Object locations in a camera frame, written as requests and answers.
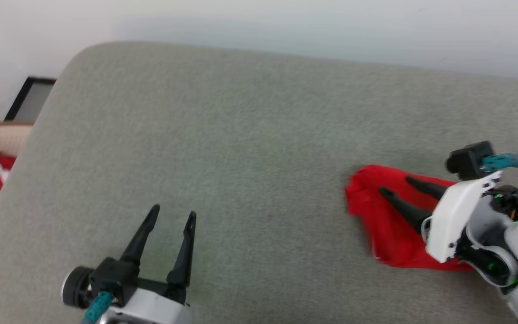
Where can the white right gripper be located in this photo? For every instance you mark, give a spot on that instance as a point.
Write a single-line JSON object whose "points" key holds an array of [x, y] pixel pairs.
{"points": [[452, 216]]}

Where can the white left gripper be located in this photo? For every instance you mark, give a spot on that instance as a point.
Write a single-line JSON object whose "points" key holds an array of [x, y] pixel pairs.
{"points": [[151, 308]]}

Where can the red white basketball jersey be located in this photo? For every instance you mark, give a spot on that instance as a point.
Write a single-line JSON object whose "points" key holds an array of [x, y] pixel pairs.
{"points": [[389, 238]]}

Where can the grey fabric sofa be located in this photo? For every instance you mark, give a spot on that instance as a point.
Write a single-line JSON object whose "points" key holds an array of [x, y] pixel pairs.
{"points": [[250, 157]]}

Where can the black framed panel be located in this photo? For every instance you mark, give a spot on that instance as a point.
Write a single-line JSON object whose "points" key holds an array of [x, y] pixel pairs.
{"points": [[16, 105]]}

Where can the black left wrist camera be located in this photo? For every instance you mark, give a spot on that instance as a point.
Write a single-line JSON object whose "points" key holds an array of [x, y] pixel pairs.
{"points": [[110, 274]]}

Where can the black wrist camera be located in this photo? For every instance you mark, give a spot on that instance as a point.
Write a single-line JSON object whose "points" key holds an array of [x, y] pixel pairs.
{"points": [[468, 159], [110, 274]]}

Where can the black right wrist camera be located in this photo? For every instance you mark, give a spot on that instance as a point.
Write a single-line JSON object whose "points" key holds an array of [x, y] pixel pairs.
{"points": [[468, 159]]}

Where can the teal left camera connector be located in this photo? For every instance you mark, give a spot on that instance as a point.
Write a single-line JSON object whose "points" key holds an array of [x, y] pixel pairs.
{"points": [[97, 306]]}

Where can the teal camera connector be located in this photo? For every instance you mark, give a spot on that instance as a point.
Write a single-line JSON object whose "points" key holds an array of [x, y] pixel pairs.
{"points": [[502, 161], [97, 306]]}

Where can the teal right camera connector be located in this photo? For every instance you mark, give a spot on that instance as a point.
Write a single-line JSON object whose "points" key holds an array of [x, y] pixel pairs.
{"points": [[502, 161]]}

